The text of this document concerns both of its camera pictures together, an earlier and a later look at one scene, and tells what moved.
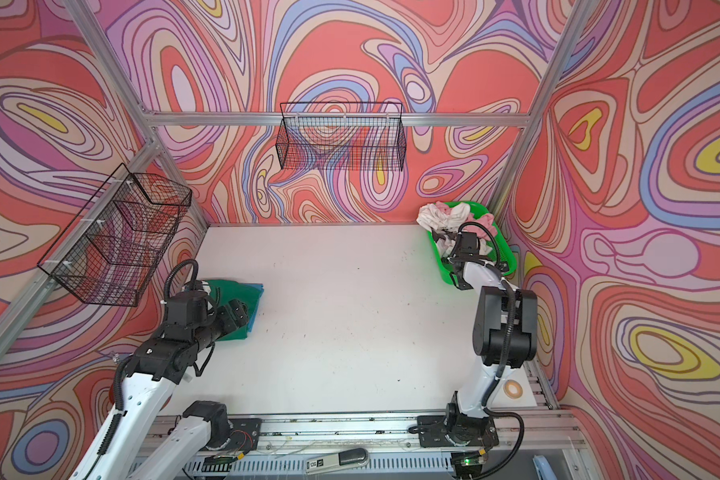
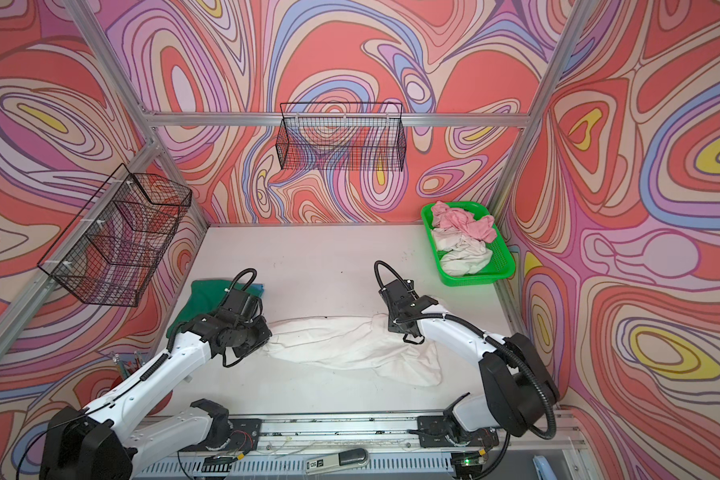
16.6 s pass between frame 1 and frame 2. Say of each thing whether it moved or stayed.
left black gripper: moved
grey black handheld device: stayed
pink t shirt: stayed
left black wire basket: stayed
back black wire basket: stayed
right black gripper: moved
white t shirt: moved
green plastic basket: stayed
